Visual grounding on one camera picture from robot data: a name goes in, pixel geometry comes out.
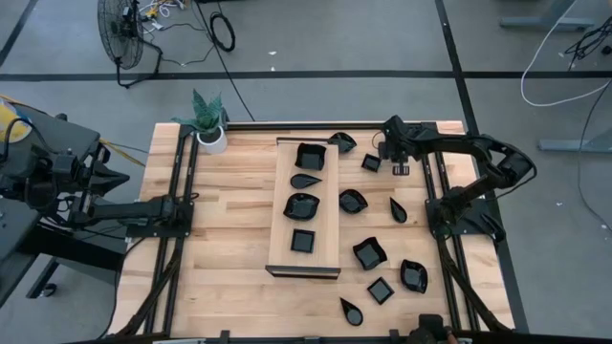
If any black wavy square plate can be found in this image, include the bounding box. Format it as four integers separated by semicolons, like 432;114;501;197
294;142;329;172
352;236;389;271

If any black floor fan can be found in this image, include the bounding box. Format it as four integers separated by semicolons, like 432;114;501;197
97;0;164;90

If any potted plant white pot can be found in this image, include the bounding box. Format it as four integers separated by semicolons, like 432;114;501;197
171;88;230;156

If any black small square plate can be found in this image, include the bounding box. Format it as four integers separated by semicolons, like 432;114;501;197
290;228;317;254
361;153;383;174
366;276;396;306

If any long black cable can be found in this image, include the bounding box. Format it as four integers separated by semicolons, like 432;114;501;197
193;0;256;122

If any black aluminium station frame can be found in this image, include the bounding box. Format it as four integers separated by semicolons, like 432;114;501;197
61;120;612;344

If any white yellow wipes container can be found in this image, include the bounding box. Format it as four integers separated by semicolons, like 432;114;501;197
0;99;33;144

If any black cable bundle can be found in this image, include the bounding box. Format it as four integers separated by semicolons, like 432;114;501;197
563;21;612;71

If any white floor cable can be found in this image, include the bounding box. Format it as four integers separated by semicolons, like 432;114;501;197
519;0;612;108

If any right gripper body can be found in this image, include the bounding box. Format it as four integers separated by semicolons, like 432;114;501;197
381;114;424;165

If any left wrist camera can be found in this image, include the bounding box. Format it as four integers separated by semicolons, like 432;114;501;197
53;152;81;182

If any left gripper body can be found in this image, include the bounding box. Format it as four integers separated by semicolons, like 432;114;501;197
80;143;113;194

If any black leaf-shaped plate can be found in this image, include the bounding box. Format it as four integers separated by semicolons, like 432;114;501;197
400;258;429;294
327;131;359;155
282;192;321;222
339;188;369;215

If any gray desk foot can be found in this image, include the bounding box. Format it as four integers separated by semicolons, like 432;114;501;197
499;0;597;32
537;126;612;155

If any black side table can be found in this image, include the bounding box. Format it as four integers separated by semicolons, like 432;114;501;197
0;102;126;310

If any wooden sorting tray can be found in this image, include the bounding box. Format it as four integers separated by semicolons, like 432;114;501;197
264;136;342;281

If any black teardrop plate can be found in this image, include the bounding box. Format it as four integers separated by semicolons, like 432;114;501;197
388;196;408;225
289;173;323;190
339;296;364;328

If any coiled black cable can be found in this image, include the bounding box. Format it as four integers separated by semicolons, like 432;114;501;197
208;11;237;54

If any white power strip with cords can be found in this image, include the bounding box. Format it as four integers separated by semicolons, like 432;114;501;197
140;0;188;31

